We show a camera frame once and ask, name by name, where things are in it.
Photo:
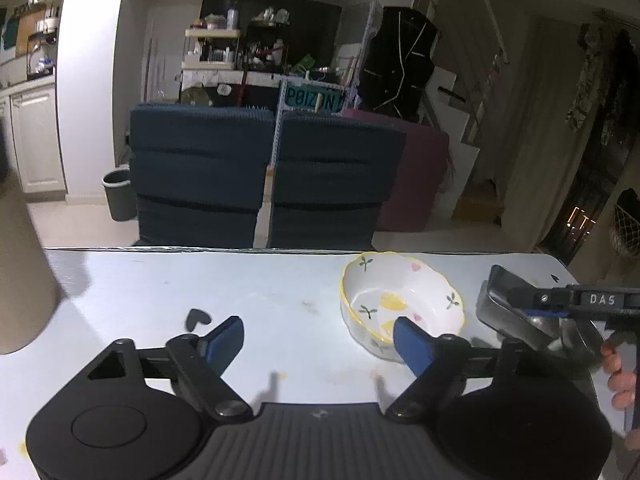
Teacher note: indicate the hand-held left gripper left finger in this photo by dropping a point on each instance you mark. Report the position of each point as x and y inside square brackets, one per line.
[225, 342]

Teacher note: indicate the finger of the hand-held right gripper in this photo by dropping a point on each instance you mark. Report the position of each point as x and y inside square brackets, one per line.
[542, 300]

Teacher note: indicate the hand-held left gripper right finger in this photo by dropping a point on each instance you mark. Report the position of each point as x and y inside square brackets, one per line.
[412, 347]

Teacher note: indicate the steel rectangular tray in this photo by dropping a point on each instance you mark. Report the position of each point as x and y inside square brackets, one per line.
[500, 310]

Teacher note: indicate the floral ceramic bowl yellow rim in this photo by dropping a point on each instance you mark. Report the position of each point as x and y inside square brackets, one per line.
[385, 285]

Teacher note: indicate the person's right hand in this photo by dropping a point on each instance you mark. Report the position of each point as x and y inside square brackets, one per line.
[625, 390]

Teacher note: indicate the purple upholstered chair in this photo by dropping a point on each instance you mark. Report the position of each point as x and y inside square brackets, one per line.
[420, 180]

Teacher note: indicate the dark blue chair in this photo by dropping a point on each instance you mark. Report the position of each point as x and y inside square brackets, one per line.
[200, 170]
[335, 180]

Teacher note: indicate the grey trash bin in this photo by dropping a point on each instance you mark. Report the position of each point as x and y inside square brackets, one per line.
[120, 195]

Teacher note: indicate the staircase with railing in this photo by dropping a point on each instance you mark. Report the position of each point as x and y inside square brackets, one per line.
[467, 125]

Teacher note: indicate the patterned curtain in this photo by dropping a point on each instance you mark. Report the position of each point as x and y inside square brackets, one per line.
[595, 80]

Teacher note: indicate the beige thermos with steel lid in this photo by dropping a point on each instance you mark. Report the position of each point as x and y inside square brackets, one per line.
[20, 260]

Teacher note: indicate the teal sign board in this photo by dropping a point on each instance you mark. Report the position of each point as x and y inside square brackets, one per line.
[312, 99]

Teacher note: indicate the black jacket with white trim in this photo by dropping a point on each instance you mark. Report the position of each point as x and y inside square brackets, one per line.
[400, 65]

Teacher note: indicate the white kitchen cabinet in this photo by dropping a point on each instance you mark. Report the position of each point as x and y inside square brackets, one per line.
[37, 135]

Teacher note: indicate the white shelf cart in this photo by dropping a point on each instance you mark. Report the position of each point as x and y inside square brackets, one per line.
[210, 50]

